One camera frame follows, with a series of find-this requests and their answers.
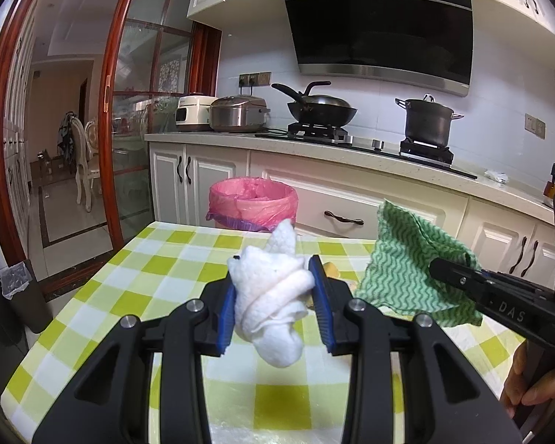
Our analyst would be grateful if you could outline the yellow fruit peel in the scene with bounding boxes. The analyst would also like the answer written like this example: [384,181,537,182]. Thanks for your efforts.
[321,263,357,288]

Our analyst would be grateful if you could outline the black bin clear liner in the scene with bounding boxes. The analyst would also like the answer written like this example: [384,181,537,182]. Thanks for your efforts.
[1,261,51,334]

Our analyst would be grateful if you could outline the black wok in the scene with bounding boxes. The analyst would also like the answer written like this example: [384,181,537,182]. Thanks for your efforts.
[271,81,358,125]

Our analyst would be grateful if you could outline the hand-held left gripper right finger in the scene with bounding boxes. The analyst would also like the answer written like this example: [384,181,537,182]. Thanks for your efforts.
[307,254,523,444]

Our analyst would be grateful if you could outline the white dining chair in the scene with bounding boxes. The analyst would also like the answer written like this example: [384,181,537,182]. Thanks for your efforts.
[85,119,104,195]
[69,115,93,204]

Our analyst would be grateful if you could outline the black gas hob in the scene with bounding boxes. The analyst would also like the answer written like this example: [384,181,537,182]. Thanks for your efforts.
[255,122,478,180]

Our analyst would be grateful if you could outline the wall power outlet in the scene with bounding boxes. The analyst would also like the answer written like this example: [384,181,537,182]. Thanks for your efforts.
[239,71,272,88]

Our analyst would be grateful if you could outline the dark drawer handle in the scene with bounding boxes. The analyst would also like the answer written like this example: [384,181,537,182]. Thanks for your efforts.
[324,210,365,225]

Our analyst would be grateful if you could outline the bin with pink liner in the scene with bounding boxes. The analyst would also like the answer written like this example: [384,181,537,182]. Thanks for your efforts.
[207,177,299,234]

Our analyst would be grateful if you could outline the green wavy patterned cloth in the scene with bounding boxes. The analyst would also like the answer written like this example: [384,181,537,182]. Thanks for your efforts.
[354,199,484,327]

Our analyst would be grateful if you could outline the green white checked tablecloth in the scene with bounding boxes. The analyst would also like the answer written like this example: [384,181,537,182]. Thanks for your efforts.
[0,222,528,444]

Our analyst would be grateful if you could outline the black range hood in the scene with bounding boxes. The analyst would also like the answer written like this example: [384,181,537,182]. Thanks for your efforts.
[277,0,473,98]

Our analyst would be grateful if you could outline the white kitchen base cabinets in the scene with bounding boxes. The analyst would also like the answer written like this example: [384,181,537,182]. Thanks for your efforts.
[144,130,555,283]

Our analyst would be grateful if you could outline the wall light switch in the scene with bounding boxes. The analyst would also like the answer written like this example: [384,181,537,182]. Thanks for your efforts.
[525,113,546,139]

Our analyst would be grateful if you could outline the silver rice cooker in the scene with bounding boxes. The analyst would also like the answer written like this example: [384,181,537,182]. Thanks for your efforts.
[210,95,271,133]

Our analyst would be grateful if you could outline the wooden framed glass sliding door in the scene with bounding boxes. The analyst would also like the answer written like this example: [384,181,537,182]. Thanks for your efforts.
[99,0,223,246]

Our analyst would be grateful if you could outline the white paper towel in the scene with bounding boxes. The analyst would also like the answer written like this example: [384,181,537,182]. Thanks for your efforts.
[226,219,316,370]

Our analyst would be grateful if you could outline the dark stock pot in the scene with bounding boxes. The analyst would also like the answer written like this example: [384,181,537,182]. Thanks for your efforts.
[395,94,464,147]

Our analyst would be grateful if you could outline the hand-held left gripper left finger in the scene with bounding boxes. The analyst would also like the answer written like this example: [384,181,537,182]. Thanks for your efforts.
[31,280,238,444]

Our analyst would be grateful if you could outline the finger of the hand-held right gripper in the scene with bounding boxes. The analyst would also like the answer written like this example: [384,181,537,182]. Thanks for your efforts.
[428,258,490,309]
[479,269,555,297]

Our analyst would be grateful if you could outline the white rice cooker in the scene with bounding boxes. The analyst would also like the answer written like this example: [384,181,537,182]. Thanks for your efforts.
[175,94,218,131]

